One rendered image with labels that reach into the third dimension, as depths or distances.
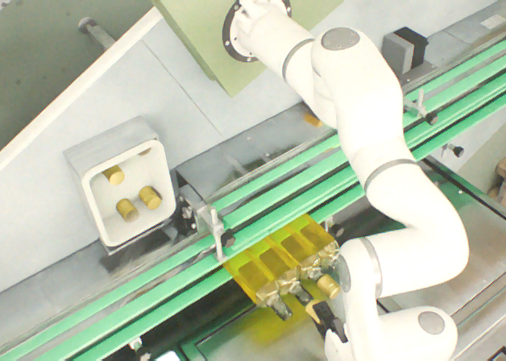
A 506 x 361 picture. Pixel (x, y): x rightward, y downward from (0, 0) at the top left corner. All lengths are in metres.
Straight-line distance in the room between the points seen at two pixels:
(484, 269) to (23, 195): 1.11
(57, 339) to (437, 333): 0.76
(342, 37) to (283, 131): 0.55
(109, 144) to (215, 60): 0.26
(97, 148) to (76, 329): 0.38
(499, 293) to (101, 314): 0.92
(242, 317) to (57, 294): 0.42
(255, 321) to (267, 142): 0.42
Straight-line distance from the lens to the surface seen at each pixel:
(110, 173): 1.20
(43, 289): 1.34
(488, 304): 1.51
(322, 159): 1.38
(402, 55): 1.59
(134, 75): 1.17
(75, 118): 1.16
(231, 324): 1.41
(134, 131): 1.19
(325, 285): 1.30
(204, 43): 1.12
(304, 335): 1.39
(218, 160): 1.35
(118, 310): 1.28
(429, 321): 0.85
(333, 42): 0.90
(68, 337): 1.28
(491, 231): 1.69
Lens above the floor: 1.66
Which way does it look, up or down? 36 degrees down
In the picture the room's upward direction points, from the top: 134 degrees clockwise
